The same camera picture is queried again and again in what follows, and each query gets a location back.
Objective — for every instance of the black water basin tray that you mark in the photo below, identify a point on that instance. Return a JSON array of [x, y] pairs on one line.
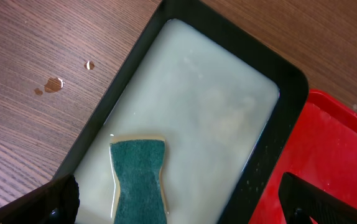
[[224, 103]]

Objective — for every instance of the green yellow sponge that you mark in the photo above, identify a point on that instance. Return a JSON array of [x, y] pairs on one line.
[[137, 166]]

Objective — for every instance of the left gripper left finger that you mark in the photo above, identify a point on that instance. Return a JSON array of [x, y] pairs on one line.
[[55, 202]]

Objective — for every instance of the red plastic tray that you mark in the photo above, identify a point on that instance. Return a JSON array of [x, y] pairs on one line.
[[322, 150]]

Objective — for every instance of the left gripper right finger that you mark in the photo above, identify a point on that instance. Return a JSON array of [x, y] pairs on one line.
[[303, 202]]

